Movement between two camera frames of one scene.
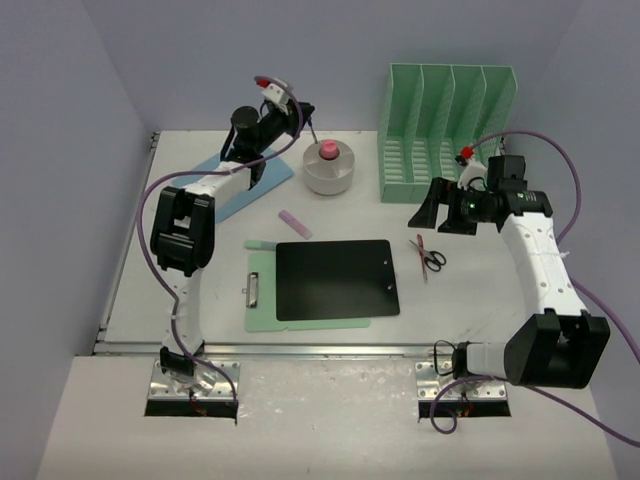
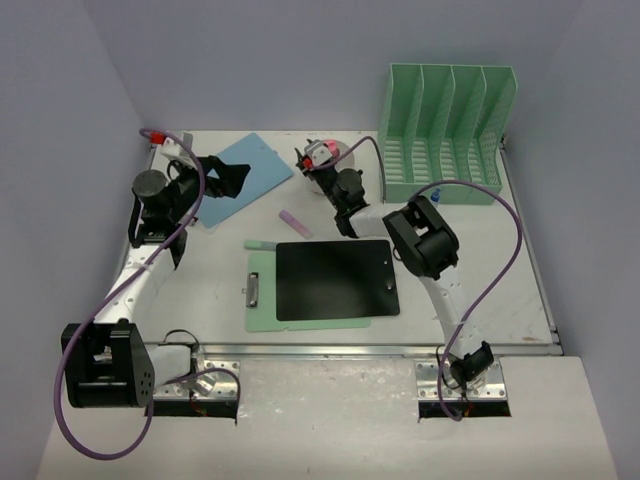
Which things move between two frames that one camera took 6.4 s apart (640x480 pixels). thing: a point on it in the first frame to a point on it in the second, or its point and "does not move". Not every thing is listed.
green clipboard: [261, 300] does not move
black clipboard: [318, 280] does not move
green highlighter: [261, 245] does not move
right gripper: [440, 192] to [311, 172]
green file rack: [436, 115] does not move
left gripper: [301, 116] to [204, 175]
